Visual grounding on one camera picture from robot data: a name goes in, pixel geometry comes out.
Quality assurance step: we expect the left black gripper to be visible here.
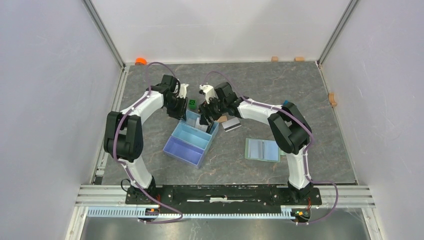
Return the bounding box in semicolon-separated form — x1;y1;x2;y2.
164;94;189;122

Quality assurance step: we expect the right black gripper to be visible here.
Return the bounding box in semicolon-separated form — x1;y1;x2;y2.
198;94;228;126

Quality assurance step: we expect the blue three-compartment organizer tray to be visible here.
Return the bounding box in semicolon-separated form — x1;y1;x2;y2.
163;110;219;169

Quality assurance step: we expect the silver magnetic stripe card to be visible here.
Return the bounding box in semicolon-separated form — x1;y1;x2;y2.
221;117;241;132

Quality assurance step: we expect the green card holder wallet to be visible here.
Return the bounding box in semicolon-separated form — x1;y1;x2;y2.
244;138;286;163

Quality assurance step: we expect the stack of credit cards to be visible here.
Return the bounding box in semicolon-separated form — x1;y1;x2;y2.
194;117;209;133

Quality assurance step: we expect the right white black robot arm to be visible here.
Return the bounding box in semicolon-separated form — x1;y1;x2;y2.
198;82;313;204

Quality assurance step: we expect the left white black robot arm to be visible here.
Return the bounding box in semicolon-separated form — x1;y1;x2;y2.
103;74;189;204

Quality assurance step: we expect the green toy cube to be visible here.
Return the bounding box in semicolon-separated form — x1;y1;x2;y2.
188;99;197;110

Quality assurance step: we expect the small wooden block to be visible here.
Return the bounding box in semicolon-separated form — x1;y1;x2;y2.
216;115;228;123

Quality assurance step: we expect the orange round cap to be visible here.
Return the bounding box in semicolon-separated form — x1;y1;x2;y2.
134;57;147;66

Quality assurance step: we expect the curved wooden piece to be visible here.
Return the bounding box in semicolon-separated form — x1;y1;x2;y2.
328;92;338;108

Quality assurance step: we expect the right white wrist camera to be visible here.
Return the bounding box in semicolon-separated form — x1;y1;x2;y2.
199;84;217;104

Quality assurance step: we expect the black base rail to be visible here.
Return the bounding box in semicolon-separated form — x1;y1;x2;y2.
125;184;323;215

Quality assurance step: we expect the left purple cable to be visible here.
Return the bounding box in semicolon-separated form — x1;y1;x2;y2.
112;61;185;225

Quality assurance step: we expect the aluminium frame rail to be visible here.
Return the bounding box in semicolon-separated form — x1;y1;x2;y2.
87;206;295;220

